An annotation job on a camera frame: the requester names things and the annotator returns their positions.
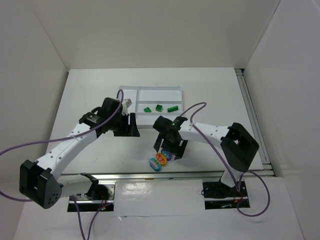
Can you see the teal frog lego piece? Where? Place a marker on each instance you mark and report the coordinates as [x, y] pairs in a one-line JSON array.
[[155, 164]]

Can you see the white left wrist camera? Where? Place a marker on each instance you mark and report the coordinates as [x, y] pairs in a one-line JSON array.
[[126, 103]]

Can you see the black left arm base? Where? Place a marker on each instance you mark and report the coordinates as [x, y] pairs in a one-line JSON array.
[[103, 198]]

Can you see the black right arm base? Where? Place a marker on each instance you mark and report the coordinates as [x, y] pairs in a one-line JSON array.
[[219, 196]]

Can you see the green square lego brick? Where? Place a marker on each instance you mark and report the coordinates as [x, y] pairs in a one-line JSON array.
[[159, 108]]

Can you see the aluminium right side rail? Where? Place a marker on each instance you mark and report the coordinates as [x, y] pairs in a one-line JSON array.
[[262, 152]]

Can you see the aluminium table edge rail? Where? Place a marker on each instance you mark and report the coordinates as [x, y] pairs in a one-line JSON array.
[[158, 175]]

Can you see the white divided plastic tray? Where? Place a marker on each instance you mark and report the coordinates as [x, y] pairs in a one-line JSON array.
[[151, 96]]

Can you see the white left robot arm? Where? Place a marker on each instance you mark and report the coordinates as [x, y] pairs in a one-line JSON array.
[[42, 182]]

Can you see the purple flower lego piece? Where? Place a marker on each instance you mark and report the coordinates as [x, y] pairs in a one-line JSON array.
[[168, 155]]

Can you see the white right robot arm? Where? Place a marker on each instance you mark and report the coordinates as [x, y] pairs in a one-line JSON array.
[[233, 144]]

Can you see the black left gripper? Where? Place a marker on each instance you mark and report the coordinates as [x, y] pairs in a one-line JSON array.
[[126, 125]]

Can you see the green sloped lego brick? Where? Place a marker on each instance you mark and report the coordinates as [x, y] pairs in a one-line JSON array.
[[147, 110]]

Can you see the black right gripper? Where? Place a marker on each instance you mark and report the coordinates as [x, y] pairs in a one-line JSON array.
[[172, 144]]

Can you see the yellow butterfly lego piece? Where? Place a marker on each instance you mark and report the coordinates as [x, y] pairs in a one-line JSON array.
[[161, 159]]

